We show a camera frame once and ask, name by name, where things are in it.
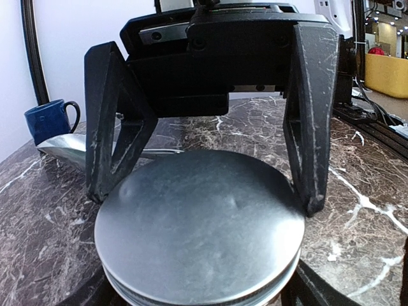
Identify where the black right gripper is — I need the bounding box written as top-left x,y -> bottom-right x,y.
120,4 -> 345,118

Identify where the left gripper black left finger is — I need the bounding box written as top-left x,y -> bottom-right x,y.
57,273 -> 110,306

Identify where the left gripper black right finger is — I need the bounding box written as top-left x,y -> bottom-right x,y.
283,260 -> 360,306

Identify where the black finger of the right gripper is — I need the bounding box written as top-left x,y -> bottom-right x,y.
84,41 -> 158,203
283,22 -> 339,217

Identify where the silver metal scoop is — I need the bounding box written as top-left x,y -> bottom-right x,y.
36,134 -> 184,171

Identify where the white round lid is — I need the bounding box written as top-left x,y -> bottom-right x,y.
94,150 -> 305,305

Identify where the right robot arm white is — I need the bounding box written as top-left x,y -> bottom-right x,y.
84,1 -> 352,216

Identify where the dark blue mug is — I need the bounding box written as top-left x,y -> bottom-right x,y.
24,99 -> 81,146

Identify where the yellow bin in background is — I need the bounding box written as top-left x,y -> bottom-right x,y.
365,54 -> 408,99

